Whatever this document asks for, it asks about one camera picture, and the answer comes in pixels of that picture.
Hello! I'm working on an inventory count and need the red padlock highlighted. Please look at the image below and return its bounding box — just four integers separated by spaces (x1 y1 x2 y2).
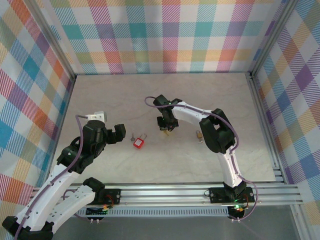
132 133 148 150

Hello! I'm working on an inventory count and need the black controller board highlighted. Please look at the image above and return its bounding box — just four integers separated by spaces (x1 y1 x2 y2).
227 204 247 222
86 206 109 222

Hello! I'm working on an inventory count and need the plaid backdrop panel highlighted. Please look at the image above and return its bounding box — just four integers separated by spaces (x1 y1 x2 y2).
41 0 292 76
0 0 76 240
251 0 320 226

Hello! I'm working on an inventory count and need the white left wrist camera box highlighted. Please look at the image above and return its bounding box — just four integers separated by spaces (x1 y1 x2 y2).
86 110 108 123

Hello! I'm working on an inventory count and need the aluminium side rail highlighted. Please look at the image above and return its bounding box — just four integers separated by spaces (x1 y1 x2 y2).
246 71 286 185
44 74 77 187

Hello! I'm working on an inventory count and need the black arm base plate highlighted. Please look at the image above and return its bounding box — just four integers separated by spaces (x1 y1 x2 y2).
75 188 122 206
209 187 256 204

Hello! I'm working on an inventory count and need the aluminium mounting rail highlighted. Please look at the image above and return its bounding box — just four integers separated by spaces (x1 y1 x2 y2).
27 182 303 208

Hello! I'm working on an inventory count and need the slotted grey cable duct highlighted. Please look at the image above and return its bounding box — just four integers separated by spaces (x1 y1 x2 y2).
39 208 231 218

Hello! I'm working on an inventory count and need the aluminium frame post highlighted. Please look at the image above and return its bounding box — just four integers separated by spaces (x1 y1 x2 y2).
249 0 300 77
23 0 77 83

